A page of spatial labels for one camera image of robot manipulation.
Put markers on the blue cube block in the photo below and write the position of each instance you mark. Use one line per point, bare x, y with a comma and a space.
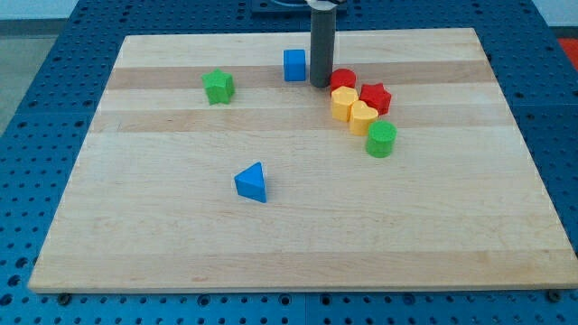
294, 65

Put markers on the blue triangle block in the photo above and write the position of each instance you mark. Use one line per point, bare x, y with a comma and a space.
251, 183

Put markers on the yellow hexagon block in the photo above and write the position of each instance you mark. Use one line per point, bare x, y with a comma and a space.
342, 99

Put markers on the yellow heart block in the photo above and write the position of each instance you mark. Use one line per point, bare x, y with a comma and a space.
361, 117

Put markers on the green cylinder block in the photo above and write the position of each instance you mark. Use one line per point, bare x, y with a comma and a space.
381, 139

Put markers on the red cylinder block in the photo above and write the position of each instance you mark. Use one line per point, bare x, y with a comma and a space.
343, 78

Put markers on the green star block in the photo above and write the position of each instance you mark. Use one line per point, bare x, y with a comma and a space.
219, 86

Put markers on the red star block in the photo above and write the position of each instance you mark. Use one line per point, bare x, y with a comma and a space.
376, 96

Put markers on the light wooden board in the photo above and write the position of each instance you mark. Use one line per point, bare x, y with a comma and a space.
151, 205

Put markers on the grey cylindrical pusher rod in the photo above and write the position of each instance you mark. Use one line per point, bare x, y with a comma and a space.
323, 23

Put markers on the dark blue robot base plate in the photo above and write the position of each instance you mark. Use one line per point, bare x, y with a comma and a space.
293, 9

